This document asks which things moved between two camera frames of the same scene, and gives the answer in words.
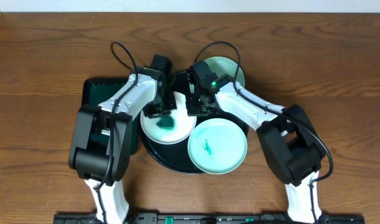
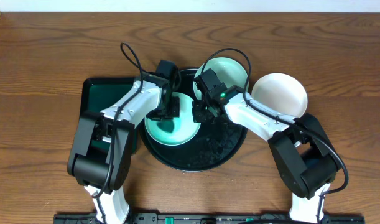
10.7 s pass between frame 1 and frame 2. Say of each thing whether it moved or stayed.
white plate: moved
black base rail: stayed
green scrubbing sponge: stayed
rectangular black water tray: stayed
